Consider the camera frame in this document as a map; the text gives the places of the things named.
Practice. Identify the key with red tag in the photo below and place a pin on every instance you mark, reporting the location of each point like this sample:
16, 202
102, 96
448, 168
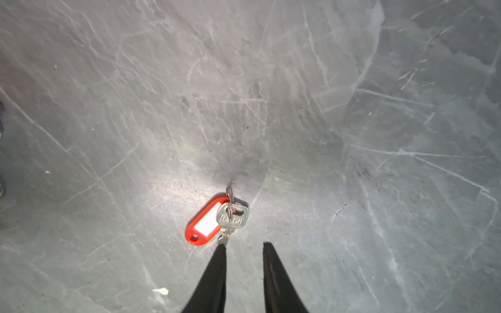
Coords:
221, 216

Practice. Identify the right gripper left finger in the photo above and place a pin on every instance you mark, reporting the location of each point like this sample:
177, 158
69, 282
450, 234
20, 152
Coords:
210, 293

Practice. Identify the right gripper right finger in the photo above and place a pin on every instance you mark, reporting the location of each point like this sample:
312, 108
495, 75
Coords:
279, 292

